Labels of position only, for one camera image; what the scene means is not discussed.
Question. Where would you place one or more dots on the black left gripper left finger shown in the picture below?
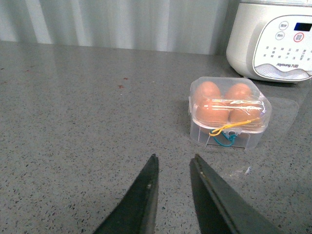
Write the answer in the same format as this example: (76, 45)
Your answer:
(136, 212)

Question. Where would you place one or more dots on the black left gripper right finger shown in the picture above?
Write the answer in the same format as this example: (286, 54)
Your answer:
(219, 208)

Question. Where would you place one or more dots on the brown egg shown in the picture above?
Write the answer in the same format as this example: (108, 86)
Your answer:
(239, 91)
(206, 90)
(245, 111)
(212, 113)

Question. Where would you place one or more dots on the clear plastic egg box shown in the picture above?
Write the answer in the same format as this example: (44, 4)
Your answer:
(248, 137)

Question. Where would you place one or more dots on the blue rubber band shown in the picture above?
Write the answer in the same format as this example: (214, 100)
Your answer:
(225, 140)

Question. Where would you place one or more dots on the yellow rubber band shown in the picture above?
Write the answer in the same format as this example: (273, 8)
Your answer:
(218, 131)

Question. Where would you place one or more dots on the white Joyoung cooker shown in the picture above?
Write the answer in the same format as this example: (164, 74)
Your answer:
(272, 40)

